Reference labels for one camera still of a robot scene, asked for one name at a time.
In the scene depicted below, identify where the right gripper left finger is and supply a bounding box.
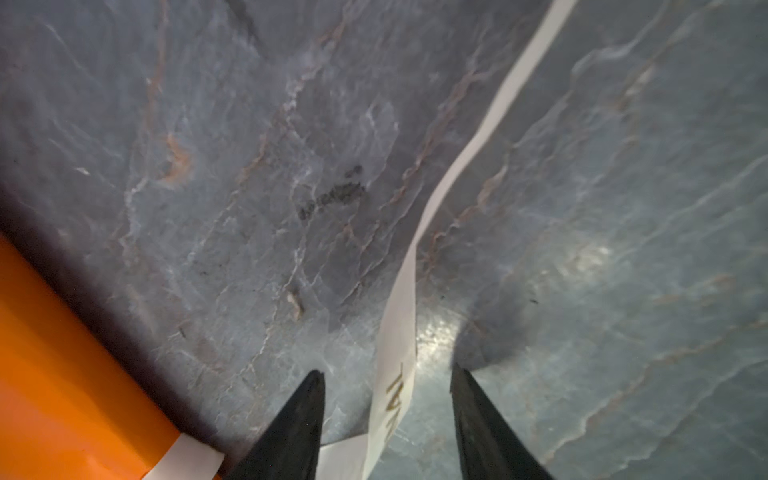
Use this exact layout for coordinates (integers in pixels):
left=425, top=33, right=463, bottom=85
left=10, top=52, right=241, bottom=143
left=225, top=370, right=325, bottom=480

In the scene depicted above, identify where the white ribbon strip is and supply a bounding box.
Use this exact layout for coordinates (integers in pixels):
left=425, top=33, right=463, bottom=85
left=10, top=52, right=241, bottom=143
left=126, top=1, right=574, bottom=479

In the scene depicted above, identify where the orange wrapping paper sheet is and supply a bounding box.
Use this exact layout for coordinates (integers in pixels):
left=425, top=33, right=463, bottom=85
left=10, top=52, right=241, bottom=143
left=0, top=233, right=223, bottom=480

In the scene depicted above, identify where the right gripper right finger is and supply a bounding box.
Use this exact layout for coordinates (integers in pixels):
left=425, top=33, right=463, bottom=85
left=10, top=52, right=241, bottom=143
left=450, top=365, right=553, bottom=480

